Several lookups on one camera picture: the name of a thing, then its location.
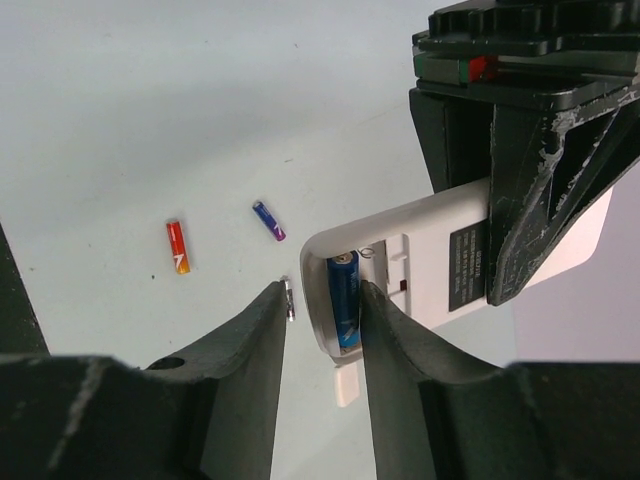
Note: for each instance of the purple blue battery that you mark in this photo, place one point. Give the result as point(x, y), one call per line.
point(269, 220)

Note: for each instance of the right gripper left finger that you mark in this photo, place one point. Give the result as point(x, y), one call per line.
point(234, 377)

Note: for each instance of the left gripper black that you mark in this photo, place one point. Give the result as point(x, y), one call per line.
point(551, 157)

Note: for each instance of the white battery cover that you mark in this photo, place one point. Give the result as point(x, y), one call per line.
point(346, 384)

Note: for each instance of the white remote control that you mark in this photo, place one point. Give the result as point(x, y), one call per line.
point(427, 256)

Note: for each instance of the red orange battery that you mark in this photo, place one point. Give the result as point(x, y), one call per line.
point(178, 247)

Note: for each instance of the black silver battery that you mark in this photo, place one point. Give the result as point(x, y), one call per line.
point(290, 305)

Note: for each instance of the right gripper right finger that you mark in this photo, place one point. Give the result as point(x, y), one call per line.
point(410, 370)

